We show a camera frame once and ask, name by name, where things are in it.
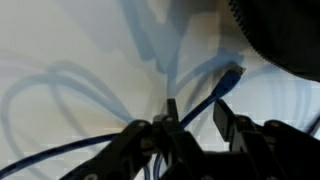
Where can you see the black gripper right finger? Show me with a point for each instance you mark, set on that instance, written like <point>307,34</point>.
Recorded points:
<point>253,140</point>

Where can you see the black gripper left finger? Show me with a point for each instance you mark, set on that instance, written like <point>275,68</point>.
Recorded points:
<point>173,140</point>

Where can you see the large black backpack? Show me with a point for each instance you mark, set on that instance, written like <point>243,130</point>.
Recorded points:
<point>283,30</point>

